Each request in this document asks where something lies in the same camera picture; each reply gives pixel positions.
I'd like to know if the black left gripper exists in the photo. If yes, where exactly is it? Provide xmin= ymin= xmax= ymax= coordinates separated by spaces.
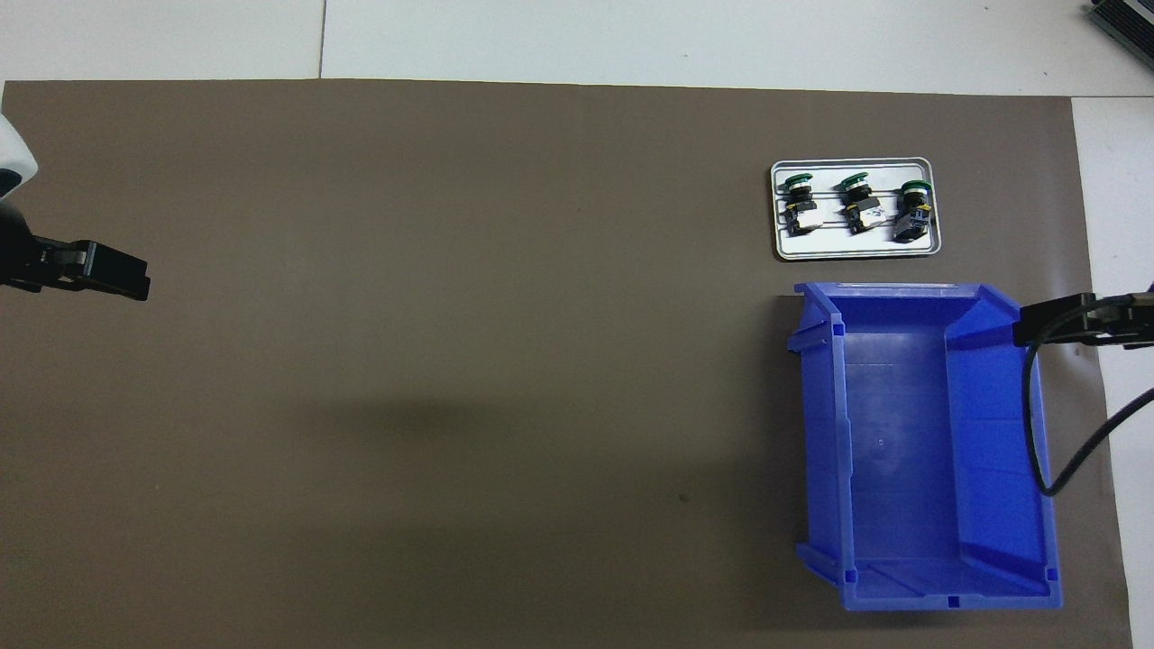
xmin=0 ymin=209 xmax=152 ymax=302

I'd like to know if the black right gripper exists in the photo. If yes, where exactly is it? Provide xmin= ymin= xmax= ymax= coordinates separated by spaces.
xmin=1012 ymin=284 xmax=1154 ymax=351

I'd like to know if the green push button switch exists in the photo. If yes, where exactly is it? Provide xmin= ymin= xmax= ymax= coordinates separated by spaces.
xmin=838 ymin=170 xmax=890 ymax=234

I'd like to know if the green button with blue block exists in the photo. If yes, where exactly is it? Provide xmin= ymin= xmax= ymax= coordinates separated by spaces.
xmin=892 ymin=179 xmax=935 ymax=243

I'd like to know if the green button with white block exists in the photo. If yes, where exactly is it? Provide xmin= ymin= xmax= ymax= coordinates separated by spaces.
xmin=781 ymin=172 xmax=822 ymax=239

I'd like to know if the blue plastic storage bin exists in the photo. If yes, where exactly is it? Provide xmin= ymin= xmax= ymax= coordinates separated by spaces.
xmin=786 ymin=281 xmax=1064 ymax=613

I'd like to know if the grey metal tray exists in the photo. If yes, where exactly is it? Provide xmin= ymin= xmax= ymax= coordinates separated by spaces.
xmin=770 ymin=158 xmax=943 ymax=263

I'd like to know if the grey ribbed metal device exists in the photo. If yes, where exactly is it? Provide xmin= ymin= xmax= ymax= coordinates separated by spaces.
xmin=1085 ymin=0 xmax=1154 ymax=63

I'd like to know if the brown table mat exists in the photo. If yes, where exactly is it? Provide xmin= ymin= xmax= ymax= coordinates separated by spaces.
xmin=0 ymin=79 xmax=1135 ymax=649

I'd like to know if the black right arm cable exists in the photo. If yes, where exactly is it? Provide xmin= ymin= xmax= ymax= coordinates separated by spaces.
xmin=1021 ymin=293 xmax=1154 ymax=498

